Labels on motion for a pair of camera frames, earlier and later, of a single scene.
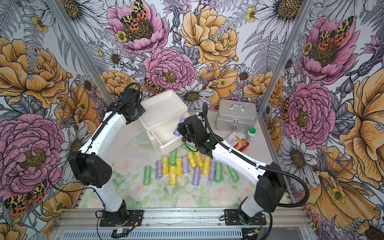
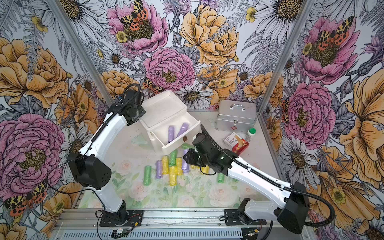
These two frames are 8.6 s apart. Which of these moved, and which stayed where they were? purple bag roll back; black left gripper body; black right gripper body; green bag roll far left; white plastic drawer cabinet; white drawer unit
Moved: purple bag roll back; black right gripper body
Stayed: black left gripper body; white drawer unit; green bag roll far left; white plastic drawer cabinet
